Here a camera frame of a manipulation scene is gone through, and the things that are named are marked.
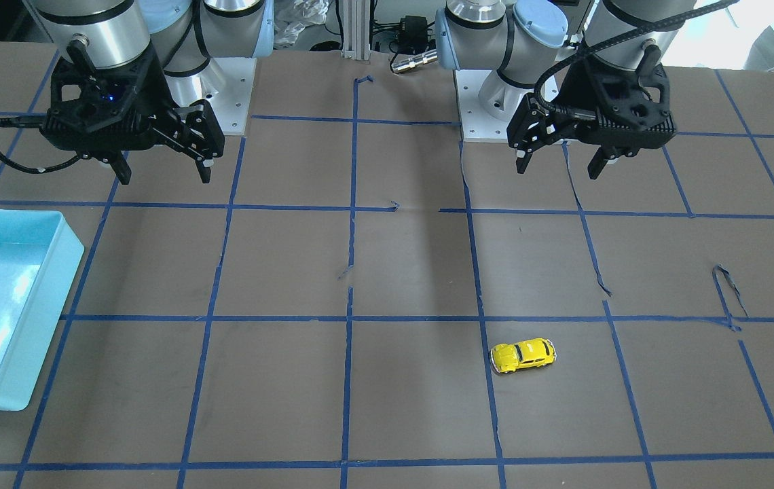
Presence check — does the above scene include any light blue plastic bin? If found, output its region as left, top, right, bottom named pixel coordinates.
left=0, top=209, right=85, bottom=411

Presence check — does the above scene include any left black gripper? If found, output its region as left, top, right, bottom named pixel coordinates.
left=507, top=46, right=678, bottom=181

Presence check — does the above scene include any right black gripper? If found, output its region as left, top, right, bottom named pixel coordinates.
left=41, top=46, right=225, bottom=185

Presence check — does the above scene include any yellow beetle toy car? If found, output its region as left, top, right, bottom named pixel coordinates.
left=490, top=338, right=557, bottom=374

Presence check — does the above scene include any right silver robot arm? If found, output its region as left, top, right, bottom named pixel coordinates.
left=33, top=1, right=274, bottom=185

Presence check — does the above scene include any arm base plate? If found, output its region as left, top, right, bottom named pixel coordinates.
left=454, top=69, right=534, bottom=143
left=166, top=58, right=257, bottom=137

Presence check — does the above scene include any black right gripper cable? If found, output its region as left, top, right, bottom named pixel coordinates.
left=0, top=117, right=82, bottom=175

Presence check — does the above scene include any aluminium frame post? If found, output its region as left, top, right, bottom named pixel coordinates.
left=335, top=0, right=375, bottom=64

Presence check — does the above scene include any silver cylindrical connector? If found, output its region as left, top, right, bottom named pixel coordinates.
left=390, top=49, right=439, bottom=75

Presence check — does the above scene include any black power adapter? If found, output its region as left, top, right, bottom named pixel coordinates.
left=397, top=16, right=428, bottom=54

